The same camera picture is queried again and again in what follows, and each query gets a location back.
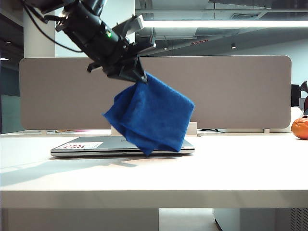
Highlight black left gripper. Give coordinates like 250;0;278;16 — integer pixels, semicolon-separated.
87;35;157;84

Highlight blue microfibre rag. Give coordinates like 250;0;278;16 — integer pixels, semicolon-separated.
103;73;195;156

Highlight white red laptop sticker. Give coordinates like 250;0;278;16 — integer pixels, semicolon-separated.
61;141;104;149

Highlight silver closed laptop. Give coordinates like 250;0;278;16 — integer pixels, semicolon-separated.
50;136;195;158

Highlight long linear ceiling light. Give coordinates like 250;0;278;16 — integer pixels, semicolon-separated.
141;20;308;28

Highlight grey fabric desk divider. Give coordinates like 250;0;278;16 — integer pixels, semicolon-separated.
19;55;292;131

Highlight black computer monitor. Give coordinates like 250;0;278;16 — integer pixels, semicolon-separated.
291;84;301;107

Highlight white under-desk cabinet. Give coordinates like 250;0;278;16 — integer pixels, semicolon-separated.
213;208;242;231

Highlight orange tangerine fruit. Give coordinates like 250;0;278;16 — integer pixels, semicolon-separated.
291;118;308;140

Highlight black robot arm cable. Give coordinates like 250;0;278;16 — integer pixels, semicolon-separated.
23;0;84;53

